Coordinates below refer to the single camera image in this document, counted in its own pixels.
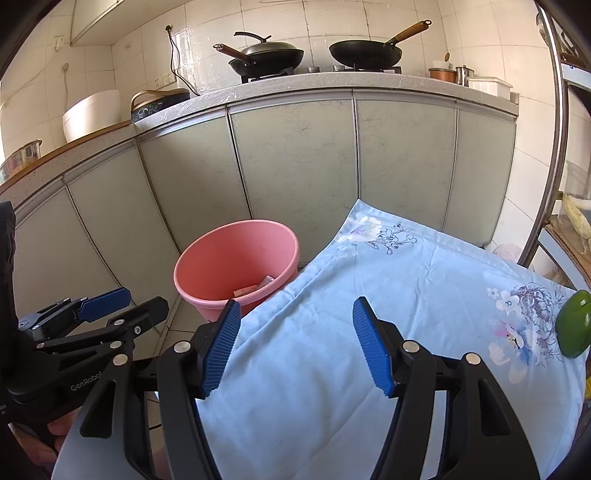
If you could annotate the clear plastic container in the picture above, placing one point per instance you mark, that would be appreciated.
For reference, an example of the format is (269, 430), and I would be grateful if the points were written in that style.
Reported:
(575, 180)

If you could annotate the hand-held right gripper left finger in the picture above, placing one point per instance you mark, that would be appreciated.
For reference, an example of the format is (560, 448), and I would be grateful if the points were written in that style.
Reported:
(221, 350)

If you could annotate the person's left hand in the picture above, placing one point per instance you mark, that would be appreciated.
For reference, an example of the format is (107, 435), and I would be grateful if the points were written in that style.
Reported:
(37, 445)

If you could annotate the black electric cooker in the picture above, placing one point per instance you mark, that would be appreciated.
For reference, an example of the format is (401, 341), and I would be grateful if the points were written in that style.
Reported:
(159, 106)

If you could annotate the white rice cooker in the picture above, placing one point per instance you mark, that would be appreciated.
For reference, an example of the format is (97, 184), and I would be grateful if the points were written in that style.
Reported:
(92, 115)

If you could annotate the grey kitchen cabinet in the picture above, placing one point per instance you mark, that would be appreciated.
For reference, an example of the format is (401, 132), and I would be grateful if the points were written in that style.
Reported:
(286, 152)

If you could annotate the gas stove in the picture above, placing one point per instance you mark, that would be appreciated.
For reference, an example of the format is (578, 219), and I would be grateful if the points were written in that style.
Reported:
(323, 70)

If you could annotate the white rectangular container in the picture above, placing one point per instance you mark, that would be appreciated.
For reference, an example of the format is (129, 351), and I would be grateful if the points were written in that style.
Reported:
(489, 87)

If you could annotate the green bell pepper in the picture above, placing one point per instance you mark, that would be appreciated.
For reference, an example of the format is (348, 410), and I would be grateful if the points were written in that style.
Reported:
(575, 323)

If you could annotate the black wok with lid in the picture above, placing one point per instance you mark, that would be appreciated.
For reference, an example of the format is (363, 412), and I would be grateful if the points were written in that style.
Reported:
(268, 57)

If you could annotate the corn cob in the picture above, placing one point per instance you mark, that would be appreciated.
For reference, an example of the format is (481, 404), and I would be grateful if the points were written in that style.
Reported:
(575, 221)

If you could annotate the pink plastic bucket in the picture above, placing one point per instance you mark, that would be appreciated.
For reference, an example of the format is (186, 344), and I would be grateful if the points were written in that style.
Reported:
(221, 258)

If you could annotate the metal shelf rack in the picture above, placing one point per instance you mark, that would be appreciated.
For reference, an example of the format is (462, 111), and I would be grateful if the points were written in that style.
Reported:
(561, 115)

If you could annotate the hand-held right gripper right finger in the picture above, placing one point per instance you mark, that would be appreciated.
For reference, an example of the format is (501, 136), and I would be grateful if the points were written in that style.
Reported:
(371, 350)

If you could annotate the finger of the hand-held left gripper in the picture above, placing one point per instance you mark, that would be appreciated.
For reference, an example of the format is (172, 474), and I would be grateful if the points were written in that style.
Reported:
(138, 314)
(104, 300)

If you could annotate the wall socket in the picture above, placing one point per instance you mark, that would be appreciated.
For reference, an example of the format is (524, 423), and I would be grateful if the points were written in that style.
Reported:
(165, 81)

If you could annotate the copper pot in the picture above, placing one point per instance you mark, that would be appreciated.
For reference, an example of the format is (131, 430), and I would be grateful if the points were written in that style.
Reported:
(442, 74)

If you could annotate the light blue floral cloth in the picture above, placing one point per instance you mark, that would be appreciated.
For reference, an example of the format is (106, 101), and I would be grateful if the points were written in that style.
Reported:
(300, 346)

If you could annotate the steel cup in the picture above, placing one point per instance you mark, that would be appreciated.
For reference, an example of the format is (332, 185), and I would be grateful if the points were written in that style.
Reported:
(464, 75)

